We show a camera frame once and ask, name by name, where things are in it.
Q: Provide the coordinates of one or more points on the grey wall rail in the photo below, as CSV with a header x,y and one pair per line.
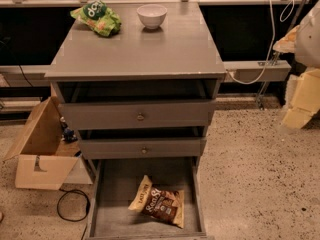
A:
x,y
245,71

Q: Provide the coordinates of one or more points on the top grey drawer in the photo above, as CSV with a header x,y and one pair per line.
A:
x,y
133,115

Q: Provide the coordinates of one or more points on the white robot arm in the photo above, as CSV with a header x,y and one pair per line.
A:
x,y
304,42

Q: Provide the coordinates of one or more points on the metal stand pole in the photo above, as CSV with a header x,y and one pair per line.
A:
x,y
300,39

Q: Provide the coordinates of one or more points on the grey drawer cabinet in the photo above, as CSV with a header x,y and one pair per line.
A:
x,y
178,61

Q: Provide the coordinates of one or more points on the blue toy figure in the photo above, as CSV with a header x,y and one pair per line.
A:
x,y
68,134

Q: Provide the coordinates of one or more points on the bottom grey drawer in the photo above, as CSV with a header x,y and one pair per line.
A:
x,y
116,188

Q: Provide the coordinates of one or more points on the white bowl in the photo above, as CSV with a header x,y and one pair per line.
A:
x,y
152,15

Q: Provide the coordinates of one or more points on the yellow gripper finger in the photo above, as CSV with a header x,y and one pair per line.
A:
x,y
287,44

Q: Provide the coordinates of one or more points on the middle grey drawer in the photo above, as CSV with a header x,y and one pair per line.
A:
x,y
141,148

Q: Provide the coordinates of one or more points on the green chip bag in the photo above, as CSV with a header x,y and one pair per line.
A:
x,y
99,18

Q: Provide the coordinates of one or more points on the cardboard box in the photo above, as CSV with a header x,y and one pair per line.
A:
x,y
45,161

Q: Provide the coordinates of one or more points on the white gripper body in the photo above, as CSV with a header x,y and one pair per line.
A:
x,y
309,42

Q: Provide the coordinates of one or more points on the brown chip bag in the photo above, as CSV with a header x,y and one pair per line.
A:
x,y
164,205

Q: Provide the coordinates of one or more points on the grey drawer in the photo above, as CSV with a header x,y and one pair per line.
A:
x,y
141,148
133,115
116,188

